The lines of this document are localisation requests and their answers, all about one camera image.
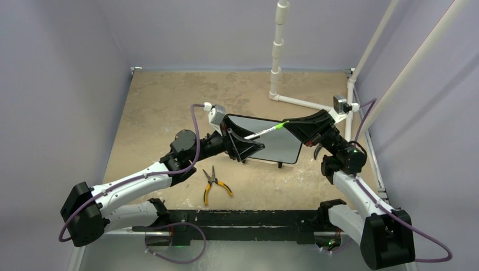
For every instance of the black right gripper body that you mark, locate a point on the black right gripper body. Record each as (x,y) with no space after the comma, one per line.
(324,139)

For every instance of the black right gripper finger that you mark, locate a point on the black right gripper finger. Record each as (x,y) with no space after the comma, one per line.
(303,131)
(321,117)

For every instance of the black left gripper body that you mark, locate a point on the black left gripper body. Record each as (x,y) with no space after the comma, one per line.
(224,143)

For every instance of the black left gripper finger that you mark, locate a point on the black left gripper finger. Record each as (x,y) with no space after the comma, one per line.
(238,130)
(246,148)

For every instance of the black-framed whiteboard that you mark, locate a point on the black-framed whiteboard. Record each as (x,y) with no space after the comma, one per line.
(281,146)

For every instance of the white green whiteboard marker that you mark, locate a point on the white green whiteboard marker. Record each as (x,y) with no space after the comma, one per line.
(265,131)

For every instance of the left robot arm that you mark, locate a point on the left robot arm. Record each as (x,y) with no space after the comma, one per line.
(87,209)

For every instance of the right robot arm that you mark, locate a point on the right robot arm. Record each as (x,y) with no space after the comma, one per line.
(381,232)

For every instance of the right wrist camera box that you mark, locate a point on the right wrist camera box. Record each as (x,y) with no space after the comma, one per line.
(341,108)

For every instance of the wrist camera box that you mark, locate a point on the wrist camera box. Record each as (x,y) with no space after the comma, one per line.
(215,116)
(341,108)

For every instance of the white PVC pipe frame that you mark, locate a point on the white PVC pipe frame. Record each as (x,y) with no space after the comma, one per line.
(349,77)

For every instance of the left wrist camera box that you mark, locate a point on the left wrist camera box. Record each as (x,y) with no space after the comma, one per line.
(215,116)

